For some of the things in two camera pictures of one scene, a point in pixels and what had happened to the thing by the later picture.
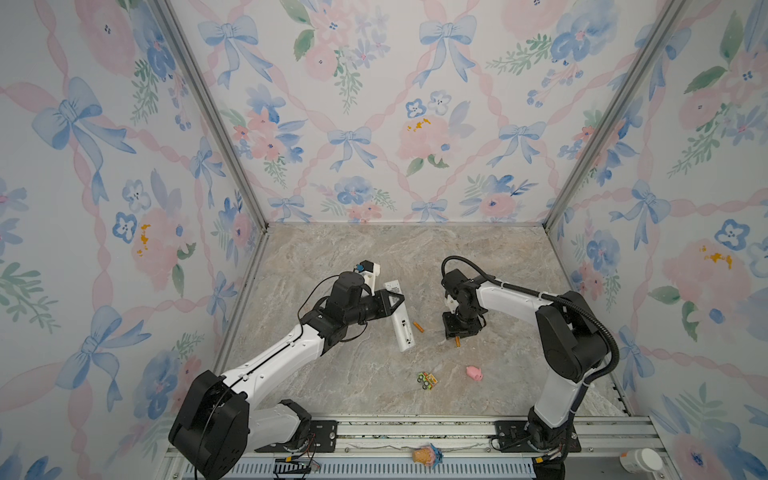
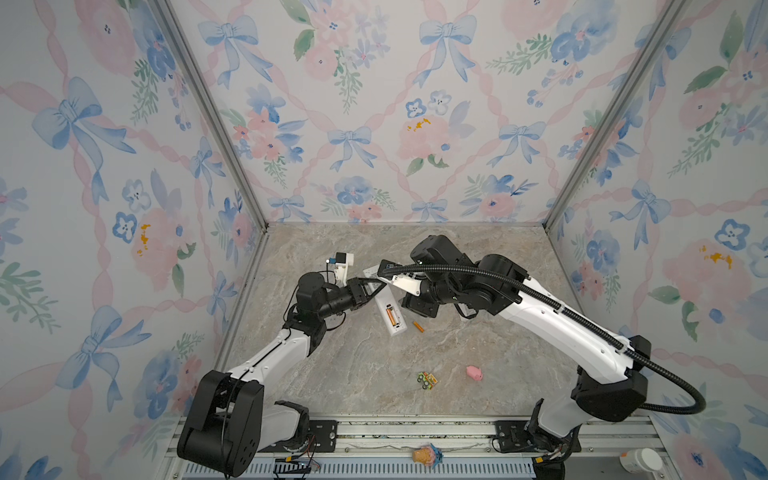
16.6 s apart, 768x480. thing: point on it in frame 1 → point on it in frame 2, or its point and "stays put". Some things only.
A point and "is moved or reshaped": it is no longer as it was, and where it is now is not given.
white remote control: [400, 320] is moved or reshaped
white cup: [641, 460] stays put
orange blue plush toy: [429, 456] stays put
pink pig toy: [475, 372] stays put
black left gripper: [384, 308] → [356, 292]
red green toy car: [427, 379] stays put
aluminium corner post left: [216, 114] stays put
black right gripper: [451, 331] → [416, 306]
